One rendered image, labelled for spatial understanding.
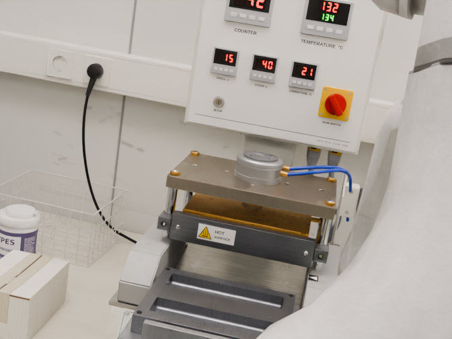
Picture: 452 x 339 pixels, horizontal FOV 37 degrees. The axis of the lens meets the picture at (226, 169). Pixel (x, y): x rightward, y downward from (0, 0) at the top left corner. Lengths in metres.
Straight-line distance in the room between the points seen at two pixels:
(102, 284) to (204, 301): 0.61
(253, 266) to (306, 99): 0.32
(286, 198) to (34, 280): 0.51
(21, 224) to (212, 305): 0.62
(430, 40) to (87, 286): 1.22
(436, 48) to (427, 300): 0.13
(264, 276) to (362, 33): 0.46
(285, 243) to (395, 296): 0.74
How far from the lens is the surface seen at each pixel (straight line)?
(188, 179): 1.08
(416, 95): 0.38
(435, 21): 0.38
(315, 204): 1.06
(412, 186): 0.36
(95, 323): 1.37
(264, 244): 1.07
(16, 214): 1.47
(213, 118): 1.27
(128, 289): 1.05
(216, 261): 1.25
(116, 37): 1.78
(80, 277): 1.55
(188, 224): 1.09
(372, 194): 0.71
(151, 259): 1.06
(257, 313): 0.94
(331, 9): 1.23
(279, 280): 1.22
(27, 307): 1.26
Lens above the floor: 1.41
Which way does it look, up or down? 15 degrees down
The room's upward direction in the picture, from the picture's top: 9 degrees clockwise
